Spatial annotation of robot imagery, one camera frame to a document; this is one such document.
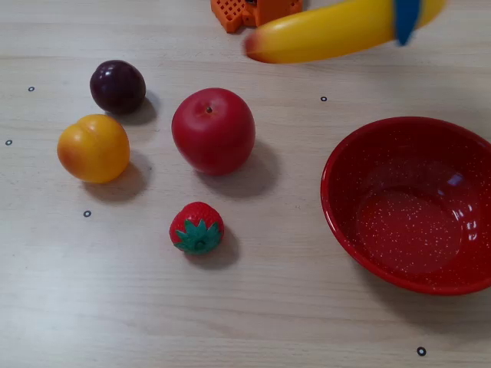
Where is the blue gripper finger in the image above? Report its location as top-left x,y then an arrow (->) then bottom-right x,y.
394,0 -> 423,47

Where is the yellow toy banana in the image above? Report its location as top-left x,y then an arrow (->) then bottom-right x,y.
244,0 -> 448,65

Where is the red speckled enamel bowl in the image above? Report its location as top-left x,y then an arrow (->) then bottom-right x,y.
320,116 -> 491,297

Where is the red toy apple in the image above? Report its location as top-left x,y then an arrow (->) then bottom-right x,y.
171,87 -> 257,176

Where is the red toy strawberry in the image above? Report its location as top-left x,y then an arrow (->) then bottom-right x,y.
169,201 -> 226,255

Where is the dark purple toy plum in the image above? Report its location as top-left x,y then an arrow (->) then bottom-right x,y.
89,59 -> 147,115

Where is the yellow orange toy peach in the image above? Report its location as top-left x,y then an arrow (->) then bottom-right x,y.
56,113 -> 131,184

